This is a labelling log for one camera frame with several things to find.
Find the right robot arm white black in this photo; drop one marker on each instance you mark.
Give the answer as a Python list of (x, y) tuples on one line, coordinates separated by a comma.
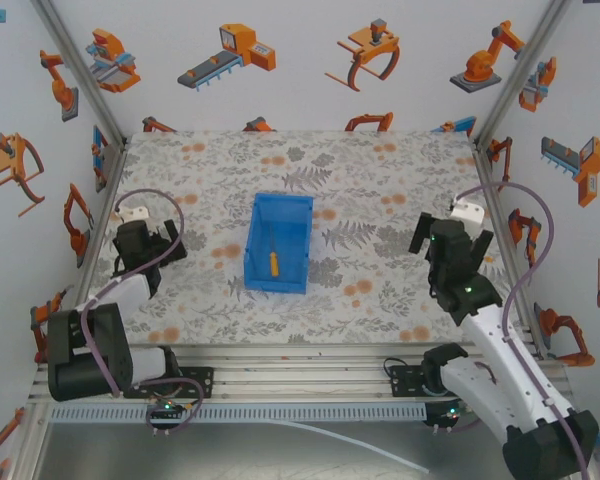
[(500, 380)]

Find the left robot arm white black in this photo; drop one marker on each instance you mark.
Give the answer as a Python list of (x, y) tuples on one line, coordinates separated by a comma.
[(95, 345)]

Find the blue plastic bin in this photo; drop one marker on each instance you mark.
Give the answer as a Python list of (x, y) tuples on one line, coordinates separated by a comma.
[(280, 242)]

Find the floral patterned table mat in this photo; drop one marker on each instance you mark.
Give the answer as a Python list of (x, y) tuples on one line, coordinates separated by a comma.
[(360, 200)]

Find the small green circuit board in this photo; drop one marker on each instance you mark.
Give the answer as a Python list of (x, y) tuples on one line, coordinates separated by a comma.
[(167, 406)]

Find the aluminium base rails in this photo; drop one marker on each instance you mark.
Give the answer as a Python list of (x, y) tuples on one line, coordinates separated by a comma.
[(300, 370)]

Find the aluminium side rail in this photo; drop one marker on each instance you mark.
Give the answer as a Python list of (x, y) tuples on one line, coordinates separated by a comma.
[(510, 240), (102, 220)]

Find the aluminium frame post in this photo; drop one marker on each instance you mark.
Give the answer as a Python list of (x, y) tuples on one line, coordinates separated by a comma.
[(77, 72), (522, 75)]

